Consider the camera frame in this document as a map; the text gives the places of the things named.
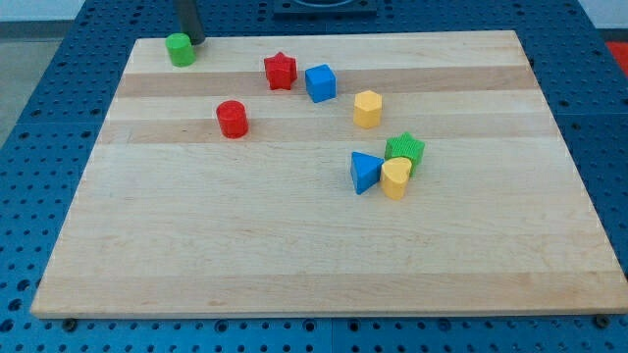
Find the yellow hexagon block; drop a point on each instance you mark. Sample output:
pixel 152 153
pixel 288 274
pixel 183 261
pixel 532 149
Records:
pixel 368 107

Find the blue cube block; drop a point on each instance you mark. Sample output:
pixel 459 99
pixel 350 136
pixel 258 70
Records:
pixel 321 83

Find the green cylinder block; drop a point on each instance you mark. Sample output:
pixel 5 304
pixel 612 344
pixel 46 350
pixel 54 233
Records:
pixel 180 50

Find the blue triangle block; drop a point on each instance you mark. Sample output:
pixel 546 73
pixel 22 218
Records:
pixel 365 171

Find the red star block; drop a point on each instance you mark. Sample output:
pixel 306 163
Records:
pixel 280 71

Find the yellow heart block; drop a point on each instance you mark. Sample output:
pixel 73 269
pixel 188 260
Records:
pixel 395 175

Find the dark cylindrical robot arm tool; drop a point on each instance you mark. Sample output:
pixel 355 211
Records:
pixel 190 20

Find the red cylinder block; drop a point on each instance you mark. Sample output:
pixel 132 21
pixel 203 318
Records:
pixel 232 119

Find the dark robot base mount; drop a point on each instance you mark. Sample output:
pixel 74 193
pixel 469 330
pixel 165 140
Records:
pixel 287 9

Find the light wooden board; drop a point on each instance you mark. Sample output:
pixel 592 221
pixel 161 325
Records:
pixel 173 220

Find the red object at right edge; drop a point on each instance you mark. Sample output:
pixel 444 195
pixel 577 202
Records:
pixel 619 51

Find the green star block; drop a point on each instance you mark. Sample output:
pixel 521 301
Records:
pixel 408 147

